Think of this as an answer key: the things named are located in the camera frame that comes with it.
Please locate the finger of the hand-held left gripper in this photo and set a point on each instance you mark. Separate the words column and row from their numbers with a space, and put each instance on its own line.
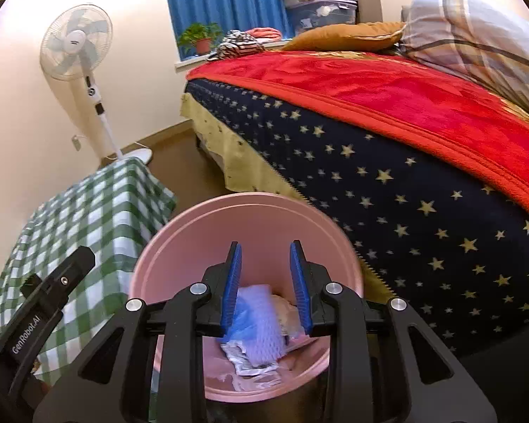
column 75, row 268

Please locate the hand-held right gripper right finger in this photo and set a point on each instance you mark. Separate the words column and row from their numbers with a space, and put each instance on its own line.
column 299, row 291

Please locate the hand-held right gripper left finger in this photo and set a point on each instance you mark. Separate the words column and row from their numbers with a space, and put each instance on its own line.
column 231, row 291

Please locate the purple foam fruit net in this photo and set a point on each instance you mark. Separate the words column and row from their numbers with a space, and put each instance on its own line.
column 260, row 330

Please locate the pink plastic bin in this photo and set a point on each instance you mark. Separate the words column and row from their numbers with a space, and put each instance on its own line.
column 247, row 220

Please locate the green checkered tablecloth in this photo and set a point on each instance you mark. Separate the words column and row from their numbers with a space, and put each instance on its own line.
column 92, row 211

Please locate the silver foil wrapper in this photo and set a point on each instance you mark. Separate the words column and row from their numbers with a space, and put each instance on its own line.
column 247, row 361

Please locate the navy star blanket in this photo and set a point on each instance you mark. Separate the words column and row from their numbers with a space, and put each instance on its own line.
column 379, row 211

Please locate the red blanket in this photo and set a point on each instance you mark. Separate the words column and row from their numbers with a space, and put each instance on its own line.
column 357, row 88

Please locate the white standing fan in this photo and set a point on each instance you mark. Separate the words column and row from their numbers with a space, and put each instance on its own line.
column 75, row 39

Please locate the white window sill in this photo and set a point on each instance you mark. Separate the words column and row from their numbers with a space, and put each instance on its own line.
column 189, row 64

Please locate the striped black white cloth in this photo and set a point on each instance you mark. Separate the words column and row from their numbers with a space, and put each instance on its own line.
column 238, row 46

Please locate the potted green plant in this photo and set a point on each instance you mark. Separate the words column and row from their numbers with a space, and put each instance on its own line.
column 198, row 37

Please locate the brown pillow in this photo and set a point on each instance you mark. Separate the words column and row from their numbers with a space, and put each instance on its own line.
column 344, row 37

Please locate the pink folded cloth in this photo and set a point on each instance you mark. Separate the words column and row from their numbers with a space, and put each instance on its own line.
column 264, row 33

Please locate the clear storage boxes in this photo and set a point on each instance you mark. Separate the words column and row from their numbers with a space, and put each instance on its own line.
column 322, row 13

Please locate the plaid pillow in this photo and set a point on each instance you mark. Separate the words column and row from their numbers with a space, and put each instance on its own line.
column 476, row 39

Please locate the white wall plug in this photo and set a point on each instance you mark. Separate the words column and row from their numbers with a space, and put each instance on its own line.
column 76, row 142

